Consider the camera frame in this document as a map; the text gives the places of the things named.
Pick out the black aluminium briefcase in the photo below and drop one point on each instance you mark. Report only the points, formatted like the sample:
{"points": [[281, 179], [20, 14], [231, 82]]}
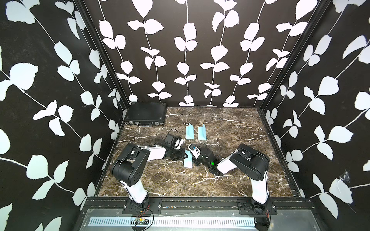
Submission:
{"points": [[146, 114]]}

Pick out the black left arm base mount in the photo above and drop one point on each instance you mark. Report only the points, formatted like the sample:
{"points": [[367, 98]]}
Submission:
{"points": [[148, 205]]}

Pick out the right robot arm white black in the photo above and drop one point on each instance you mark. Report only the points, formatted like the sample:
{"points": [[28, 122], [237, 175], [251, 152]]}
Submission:
{"points": [[251, 162]]}

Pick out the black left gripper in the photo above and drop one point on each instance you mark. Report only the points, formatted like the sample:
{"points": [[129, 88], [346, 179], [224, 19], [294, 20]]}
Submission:
{"points": [[180, 156]]}

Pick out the light blue square paper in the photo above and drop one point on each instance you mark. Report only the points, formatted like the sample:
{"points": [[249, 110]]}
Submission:
{"points": [[202, 132]]}

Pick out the small circuit board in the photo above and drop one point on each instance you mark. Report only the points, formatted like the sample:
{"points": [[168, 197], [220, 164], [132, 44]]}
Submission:
{"points": [[140, 221]]}

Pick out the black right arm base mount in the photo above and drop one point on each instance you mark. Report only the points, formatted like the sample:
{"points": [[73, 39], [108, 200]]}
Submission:
{"points": [[254, 209]]}

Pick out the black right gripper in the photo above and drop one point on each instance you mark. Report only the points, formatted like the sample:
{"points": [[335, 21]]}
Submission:
{"points": [[196, 162]]}

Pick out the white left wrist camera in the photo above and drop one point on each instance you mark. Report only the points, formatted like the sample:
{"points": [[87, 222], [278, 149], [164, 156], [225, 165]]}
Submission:
{"points": [[178, 143]]}

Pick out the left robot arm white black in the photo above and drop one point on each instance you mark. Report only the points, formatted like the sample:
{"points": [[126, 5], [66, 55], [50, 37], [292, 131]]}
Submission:
{"points": [[130, 164]]}

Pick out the pale blue square paper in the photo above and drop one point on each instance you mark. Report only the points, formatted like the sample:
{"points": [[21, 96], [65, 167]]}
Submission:
{"points": [[189, 132]]}

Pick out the white square paper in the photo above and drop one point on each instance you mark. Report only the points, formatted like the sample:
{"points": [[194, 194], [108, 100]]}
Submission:
{"points": [[188, 163]]}

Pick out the white perforated cable duct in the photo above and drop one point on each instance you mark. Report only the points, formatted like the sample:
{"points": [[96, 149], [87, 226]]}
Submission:
{"points": [[182, 222]]}

